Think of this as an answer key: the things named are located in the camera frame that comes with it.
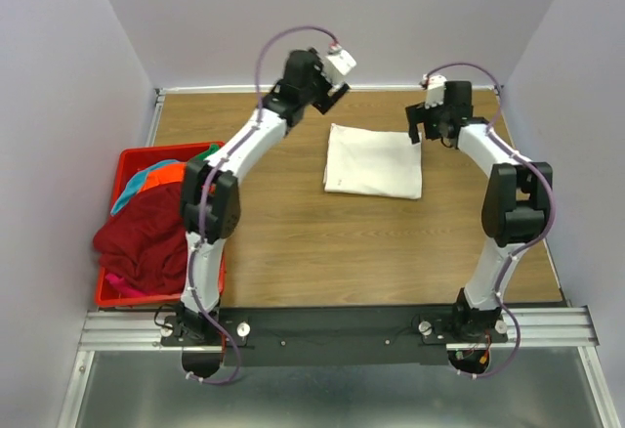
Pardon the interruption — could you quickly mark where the white t shirt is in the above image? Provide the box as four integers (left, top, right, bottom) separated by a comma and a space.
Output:
323, 124, 423, 200

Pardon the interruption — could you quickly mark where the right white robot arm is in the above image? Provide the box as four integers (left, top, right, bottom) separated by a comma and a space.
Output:
405, 75, 554, 342

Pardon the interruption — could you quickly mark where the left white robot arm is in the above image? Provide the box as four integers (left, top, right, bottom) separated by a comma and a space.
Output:
175, 43, 356, 345

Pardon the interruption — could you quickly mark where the green t shirt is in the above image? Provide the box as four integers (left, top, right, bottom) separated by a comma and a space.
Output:
189, 143, 222, 162

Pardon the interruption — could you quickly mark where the orange t shirt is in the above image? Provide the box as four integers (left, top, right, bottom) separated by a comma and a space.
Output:
141, 162, 186, 192

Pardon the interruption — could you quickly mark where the teal t shirt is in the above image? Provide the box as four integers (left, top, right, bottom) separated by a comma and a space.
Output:
110, 169, 148, 216

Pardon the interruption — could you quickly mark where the dark red t shirt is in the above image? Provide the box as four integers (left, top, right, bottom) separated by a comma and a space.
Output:
93, 183, 188, 297

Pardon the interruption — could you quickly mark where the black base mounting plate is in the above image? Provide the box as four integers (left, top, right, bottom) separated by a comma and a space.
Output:
159, 305, 514, 374

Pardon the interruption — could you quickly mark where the pink t shirt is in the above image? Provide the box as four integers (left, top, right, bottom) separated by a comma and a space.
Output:
104, 273, 146, 298

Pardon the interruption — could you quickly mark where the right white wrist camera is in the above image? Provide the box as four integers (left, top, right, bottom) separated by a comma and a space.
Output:
421, 74, 447, 109

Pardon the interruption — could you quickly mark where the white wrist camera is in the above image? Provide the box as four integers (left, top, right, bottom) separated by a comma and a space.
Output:
421, 74, 447, 109
322, 43, 356, 86

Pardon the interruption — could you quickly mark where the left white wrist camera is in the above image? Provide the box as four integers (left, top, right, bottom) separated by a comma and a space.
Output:
322, 43, 356, 86

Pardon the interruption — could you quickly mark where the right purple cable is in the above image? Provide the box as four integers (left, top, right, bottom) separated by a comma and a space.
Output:
420, 62, 556, 380

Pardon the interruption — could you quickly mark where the purple cable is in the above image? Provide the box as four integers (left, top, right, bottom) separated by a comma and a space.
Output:
420, 62, 556, 380
187, 26, 341, 385

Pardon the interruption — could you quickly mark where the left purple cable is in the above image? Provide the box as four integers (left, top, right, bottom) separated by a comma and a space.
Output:
187, 26, 341, 385

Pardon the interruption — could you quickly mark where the aluminium frame rail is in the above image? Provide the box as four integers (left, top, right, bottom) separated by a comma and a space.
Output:
59, 306, 604, 427

